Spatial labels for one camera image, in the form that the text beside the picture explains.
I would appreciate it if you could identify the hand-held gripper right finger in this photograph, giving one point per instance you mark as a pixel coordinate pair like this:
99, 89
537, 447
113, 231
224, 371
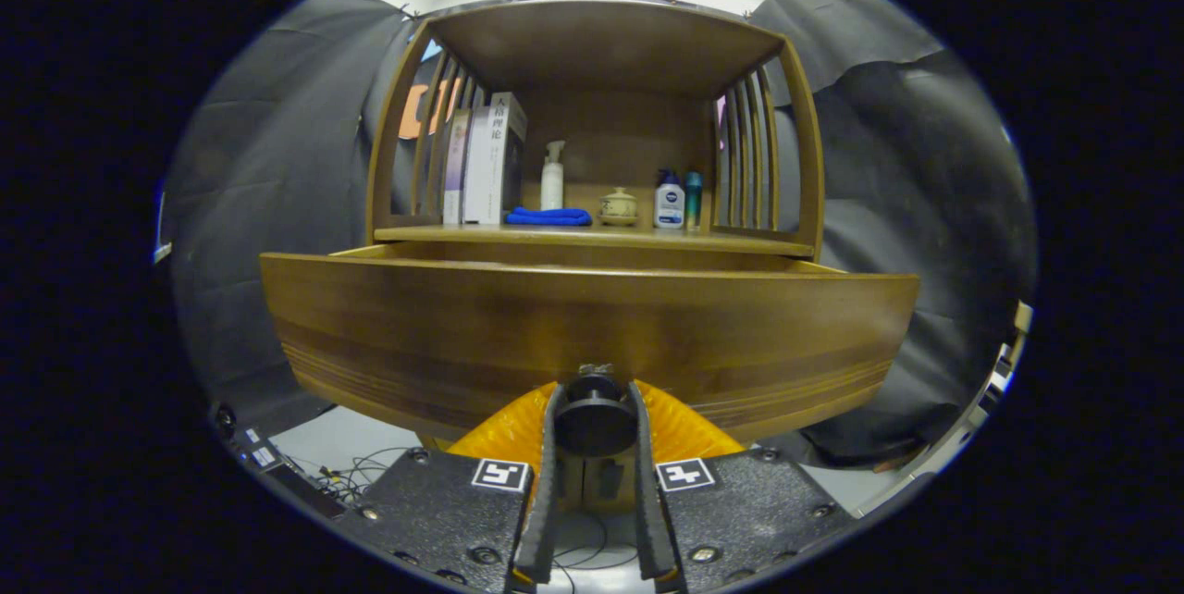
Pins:
740, 511

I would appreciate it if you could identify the black power strip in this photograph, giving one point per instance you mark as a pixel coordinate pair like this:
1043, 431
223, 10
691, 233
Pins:
287, 483

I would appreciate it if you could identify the purple book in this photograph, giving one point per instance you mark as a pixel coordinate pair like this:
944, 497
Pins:
455, 173

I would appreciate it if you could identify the beige lidded tea cup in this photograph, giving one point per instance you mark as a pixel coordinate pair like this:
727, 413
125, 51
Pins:
618, 207

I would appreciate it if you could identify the white lotion bottle blue cap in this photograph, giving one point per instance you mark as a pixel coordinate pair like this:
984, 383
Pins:
669, 205

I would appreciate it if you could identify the blue cloth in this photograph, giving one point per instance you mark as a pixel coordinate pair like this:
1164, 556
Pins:
548, 217

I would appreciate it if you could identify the white desk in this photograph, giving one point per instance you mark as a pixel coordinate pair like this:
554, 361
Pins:
997, 377

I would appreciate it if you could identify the white pump bottle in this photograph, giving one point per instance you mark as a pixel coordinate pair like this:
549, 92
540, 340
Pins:
552, 187

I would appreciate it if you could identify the wooden drawer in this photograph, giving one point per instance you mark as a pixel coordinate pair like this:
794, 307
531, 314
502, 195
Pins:
555, 326

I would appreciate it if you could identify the black drawer knob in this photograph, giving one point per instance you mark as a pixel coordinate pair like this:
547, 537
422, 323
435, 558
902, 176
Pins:
595, 418

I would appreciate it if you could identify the teal bottle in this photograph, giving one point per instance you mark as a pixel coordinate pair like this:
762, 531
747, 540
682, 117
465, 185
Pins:
693, 201

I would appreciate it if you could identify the wooden cabinet door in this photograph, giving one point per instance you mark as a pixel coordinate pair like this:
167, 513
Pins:
629, 483
562, 488

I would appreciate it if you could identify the wooden cabinet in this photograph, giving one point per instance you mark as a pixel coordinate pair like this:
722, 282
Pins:
601, 48

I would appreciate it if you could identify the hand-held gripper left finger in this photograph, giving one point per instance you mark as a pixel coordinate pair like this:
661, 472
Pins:
444, 511

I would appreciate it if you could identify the wooden countertop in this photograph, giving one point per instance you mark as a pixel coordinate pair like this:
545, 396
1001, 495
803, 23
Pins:
601, 236

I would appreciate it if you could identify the cardboard box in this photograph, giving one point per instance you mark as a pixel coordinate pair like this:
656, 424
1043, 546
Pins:
1023, 316

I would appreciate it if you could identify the white book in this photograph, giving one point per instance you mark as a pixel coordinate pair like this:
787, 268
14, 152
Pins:
486, 168

